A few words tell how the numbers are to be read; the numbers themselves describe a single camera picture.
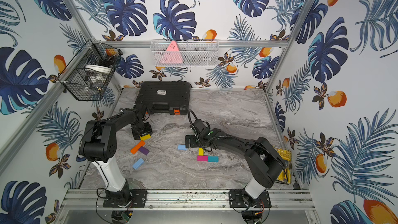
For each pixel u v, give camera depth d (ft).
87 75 2.73
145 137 2.92
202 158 2.90
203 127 2.26
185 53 3.03
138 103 2.76
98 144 1.67
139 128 2.70
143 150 2.97
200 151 2.94
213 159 2.88
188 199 2.49
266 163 1.49
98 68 2.61
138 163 2.81
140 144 3.04
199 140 2.21
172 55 2.96
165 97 3.59
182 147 3.05
